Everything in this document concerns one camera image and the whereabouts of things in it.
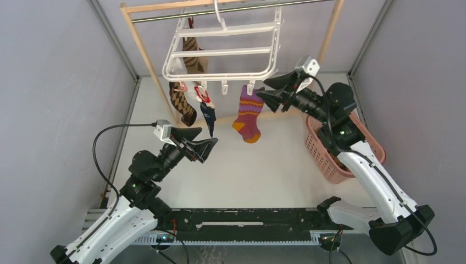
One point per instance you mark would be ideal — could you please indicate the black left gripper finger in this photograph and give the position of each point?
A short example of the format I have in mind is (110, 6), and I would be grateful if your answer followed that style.
(179, 135)
(200, 150)

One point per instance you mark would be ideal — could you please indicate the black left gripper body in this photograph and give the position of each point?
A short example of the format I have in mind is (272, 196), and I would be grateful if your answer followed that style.
(186, 150)

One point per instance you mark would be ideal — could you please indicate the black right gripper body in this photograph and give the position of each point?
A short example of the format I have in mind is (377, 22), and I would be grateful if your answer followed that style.
(294, 89)

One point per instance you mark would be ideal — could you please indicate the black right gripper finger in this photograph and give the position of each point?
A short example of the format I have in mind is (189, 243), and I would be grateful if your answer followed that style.
(288, 81)
(275, 99)

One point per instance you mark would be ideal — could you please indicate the purple orange striped sock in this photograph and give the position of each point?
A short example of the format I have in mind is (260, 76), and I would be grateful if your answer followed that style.
(250, 107)

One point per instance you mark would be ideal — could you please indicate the white plastic clip hanger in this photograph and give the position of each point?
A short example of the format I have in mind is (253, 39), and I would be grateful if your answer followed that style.
(182, 33)

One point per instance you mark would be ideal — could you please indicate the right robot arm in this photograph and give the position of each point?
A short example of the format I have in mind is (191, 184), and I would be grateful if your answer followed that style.
(397, 219)

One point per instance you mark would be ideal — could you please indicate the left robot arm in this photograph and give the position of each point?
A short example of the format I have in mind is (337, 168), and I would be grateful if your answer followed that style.
(137, 209)

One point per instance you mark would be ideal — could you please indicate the brown argyle sock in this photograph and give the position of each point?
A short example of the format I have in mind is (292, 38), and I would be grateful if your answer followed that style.
(178, 99)

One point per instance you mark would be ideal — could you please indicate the navy blue sock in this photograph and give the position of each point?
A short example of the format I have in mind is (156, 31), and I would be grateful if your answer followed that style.
(207, 108)

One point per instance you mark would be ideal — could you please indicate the pink laundry basket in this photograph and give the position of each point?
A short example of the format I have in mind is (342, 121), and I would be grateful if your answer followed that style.
(331, 170)

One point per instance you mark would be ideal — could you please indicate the metal rack rod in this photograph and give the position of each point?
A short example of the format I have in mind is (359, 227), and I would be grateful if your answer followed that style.
(234, 8)

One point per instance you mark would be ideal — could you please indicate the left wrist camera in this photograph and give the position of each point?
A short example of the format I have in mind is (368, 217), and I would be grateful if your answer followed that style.
(163, 131)

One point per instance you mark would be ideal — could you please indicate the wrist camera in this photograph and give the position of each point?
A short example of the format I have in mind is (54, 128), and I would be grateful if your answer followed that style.
(163, 131)
(306, 68)

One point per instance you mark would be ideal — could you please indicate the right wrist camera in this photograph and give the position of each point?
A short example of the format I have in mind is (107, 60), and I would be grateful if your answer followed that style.
(306, 68)

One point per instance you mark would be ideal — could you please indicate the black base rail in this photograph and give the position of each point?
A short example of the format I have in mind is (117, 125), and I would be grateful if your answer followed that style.
(247, 224)

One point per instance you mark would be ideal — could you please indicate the wooden drying rack frame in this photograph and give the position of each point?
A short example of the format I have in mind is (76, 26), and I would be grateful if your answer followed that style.
(153, 39)

